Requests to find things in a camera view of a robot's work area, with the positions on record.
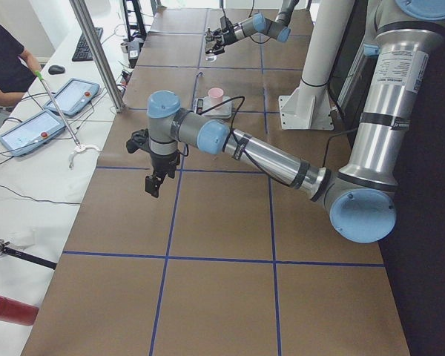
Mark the blue teach pendant far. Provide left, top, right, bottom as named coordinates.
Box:
left=53, top=78, right=100, bottom=117

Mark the blue teach pendant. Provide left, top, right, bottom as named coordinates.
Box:
left=53, top=78, right=100, bottom=117
left=0, top=110, right=65, bottom=157

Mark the pink plastic cup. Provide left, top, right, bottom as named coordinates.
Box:
left=208, top=87, right=224, bottom=106

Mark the aluminium frame post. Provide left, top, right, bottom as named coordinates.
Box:
left=70, top=0, right=125, bottom=113

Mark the black computer mouse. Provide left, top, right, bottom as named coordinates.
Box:
left=48, top=65, right=66, bottom=75

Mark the black rod tool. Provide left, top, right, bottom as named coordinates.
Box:
left=0, top=239, right=57, bottom=270

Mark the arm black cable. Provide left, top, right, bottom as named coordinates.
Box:
left=218, top=0, right=259, bottom=30
left=203, top=95, right=357, bottom=175

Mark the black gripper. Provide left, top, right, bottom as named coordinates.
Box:
left=213, top=27, right=237, bottom=50
left=145, top=150, right=181, bottom=197

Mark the red cylinder bottle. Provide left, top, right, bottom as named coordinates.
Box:
left=0, top=295, right=39, bottom=326

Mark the digital kitchen scale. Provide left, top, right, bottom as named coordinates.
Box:
left=192, top=96, right=232, bottom=119

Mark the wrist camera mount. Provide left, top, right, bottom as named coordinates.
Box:
left=125, top=128, right=151, bottom=154

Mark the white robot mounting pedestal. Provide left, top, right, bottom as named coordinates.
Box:
left=279, top=0, right=355, bottom=131

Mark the green handled reacher grabber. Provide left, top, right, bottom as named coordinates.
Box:
left=34, top=70, right=101, bottom=169

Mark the black keyboard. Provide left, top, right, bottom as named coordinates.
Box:
left=71, top=33, right=93, bottom=62

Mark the person in black shirt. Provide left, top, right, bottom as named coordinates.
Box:
left=0, top=25, right=42, bottom=107

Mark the glass bottle with metal pourer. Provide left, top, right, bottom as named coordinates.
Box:
left=205, top=28, right=217, bottom=62

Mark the blue teach pendant near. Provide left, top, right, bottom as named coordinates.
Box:
left=0, top=110, right=65, bottom=157

